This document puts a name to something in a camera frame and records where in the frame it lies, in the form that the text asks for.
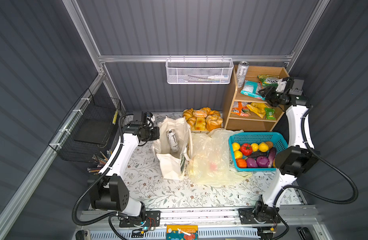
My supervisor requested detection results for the white Monster energy can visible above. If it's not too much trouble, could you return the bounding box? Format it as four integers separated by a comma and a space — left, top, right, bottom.
167, 129, 180, 153

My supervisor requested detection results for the teal snack packet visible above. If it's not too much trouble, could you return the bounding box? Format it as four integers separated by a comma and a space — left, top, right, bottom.
241, 81, 265, 101

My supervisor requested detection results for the cream canvas tote bag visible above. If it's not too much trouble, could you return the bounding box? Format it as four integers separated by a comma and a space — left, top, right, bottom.
152, 117, 193, 181

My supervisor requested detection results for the yellow lemon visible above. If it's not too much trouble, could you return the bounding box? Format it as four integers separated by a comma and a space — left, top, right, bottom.
234, 150, 243, 160
232, 143, 241, 152

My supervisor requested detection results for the yellow translucent plastic bag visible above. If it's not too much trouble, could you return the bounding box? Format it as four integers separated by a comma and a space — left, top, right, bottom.
188, 128, 253, 187

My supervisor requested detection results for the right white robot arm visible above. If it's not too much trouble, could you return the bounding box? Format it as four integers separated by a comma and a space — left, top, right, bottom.
239, 77, 317, 224

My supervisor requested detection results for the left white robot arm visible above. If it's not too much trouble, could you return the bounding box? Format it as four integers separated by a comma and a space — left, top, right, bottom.
88, 112, 160, 222

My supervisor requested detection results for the green snack bag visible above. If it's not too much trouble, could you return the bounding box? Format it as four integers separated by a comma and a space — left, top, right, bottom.
258, 75, 280, 88

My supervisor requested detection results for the small green snack packet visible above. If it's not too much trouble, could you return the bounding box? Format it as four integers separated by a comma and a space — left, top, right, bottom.
265, 108, 276, 121

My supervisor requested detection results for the yellow snack packet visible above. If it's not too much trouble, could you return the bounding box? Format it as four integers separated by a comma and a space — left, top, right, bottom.
247, 103, 268, 119

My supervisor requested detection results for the wooden shelf unit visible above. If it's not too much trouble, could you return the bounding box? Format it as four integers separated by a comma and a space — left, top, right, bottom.
222, 66, 289, 132

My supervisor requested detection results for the croissant bread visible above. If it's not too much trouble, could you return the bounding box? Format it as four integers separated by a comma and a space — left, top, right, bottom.
183, 109, 197, 130

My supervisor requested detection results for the teal plastic basket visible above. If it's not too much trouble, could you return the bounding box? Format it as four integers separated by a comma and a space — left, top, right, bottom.
229, 132, 288, 172

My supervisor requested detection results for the yellow bread tray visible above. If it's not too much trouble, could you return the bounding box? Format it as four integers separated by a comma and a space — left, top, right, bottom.
181, 110, 224, 133

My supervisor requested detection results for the rear silver drink can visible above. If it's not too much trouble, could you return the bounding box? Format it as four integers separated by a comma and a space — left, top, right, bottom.
236, 61, 249, 88

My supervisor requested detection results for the orange red snack packet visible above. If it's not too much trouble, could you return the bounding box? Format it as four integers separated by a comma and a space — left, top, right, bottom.
231, 101, 251, 117

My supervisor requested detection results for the bundle of pencils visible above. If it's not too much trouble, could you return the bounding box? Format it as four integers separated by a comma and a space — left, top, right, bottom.
87, 150, 113, 175

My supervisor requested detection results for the sugared round bun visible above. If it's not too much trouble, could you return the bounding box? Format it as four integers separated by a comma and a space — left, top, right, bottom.
193, 110, 208, 118

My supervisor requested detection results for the square yellow bread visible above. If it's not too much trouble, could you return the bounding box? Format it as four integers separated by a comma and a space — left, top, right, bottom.
195, 118, 207, 131

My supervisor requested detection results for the purple eggplant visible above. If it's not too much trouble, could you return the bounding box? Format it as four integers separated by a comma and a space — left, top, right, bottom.
268, 147, 277, 168

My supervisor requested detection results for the red toy tomato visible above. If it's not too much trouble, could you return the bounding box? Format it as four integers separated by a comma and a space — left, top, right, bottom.
240, 143, 253, 156

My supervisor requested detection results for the toothpaste tube in basket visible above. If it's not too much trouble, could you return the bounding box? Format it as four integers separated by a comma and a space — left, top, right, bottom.
188, 75, 230, 82

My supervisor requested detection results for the purple toy onion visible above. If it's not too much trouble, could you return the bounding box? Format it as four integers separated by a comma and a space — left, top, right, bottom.
256, 156, 271, 168

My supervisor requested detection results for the orange toy pumpkin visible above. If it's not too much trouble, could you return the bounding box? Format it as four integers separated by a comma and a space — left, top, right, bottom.
236, 158, 248, 169

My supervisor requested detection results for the colourful box at front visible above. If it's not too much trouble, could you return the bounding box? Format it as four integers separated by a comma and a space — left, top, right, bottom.
166, 225, 199, 240

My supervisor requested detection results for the black wire wall basket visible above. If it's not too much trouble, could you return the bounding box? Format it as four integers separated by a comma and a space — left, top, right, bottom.
49, 91, 122, 164

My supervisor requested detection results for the white wire wall basket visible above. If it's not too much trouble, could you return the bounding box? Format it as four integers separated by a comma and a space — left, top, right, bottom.
165, 57, 234, 85

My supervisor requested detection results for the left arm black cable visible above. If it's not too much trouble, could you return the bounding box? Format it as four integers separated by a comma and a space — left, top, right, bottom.
71, 113, 155, 240

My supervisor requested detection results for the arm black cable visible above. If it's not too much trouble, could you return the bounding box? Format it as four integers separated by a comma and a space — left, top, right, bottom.
71, 113, 155, 240
273, 104, 359, 208

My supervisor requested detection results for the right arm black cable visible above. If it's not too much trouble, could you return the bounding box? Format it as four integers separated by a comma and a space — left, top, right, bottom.
273, 104, 359, 208

